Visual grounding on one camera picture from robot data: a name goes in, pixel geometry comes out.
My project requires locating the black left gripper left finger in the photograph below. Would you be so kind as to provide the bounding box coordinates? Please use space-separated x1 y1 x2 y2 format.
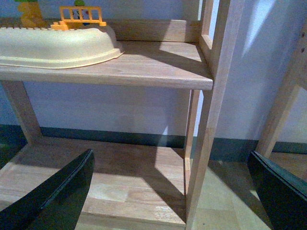
0 149 94 230

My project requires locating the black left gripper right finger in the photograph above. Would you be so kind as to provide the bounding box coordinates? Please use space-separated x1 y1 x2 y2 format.
248 151 307 230

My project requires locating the wooden shelf unit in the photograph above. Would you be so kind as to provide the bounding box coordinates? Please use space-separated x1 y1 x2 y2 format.
0 0 244 230

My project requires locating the cream plastic toy base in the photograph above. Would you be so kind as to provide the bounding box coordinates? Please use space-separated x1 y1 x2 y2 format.
0 26 124 69

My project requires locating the orange toy fence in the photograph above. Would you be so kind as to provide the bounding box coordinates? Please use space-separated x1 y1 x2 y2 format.
50 6 107 31

